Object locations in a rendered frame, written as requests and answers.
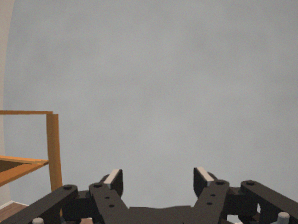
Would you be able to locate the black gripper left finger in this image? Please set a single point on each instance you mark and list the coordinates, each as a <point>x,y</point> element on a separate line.
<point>106,206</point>

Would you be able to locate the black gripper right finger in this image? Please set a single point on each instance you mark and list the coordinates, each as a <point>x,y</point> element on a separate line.
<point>243,201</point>

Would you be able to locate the brown wooden shelving unit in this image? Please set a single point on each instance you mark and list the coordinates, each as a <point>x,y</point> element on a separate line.
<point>12,168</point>

